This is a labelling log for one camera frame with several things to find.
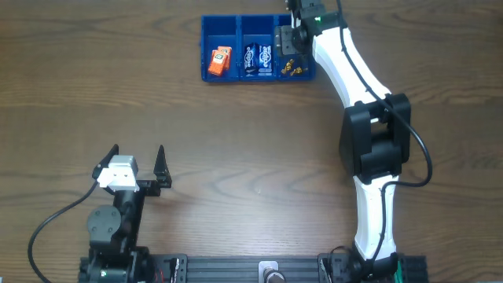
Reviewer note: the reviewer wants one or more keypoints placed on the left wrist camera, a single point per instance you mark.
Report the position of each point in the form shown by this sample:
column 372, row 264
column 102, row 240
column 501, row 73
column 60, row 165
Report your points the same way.
column 118, row 173

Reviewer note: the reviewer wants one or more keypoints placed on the orange candy box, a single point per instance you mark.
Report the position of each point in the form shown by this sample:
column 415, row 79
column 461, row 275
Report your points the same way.
column 217, row 63
column 227, row 51

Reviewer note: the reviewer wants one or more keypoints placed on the mounting rail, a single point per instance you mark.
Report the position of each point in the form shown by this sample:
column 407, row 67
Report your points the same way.
column 228, row 269

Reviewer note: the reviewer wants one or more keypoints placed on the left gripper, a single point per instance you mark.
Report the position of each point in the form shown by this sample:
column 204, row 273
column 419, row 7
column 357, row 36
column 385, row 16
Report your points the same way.
column 148, row 188

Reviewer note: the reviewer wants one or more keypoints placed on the blue tray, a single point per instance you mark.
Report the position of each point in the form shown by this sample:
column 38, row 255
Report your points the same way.
column 220, row 27

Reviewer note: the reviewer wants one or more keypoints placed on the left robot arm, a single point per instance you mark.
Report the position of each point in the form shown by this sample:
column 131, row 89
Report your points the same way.
column 129, row 220

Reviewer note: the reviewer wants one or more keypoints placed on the gold candy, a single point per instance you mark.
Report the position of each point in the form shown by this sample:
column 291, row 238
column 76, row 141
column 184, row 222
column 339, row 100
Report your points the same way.
column 287, row 66
column 298, row 71

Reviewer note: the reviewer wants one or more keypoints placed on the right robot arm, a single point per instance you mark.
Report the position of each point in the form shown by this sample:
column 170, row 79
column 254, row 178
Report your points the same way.
column 346, row 67

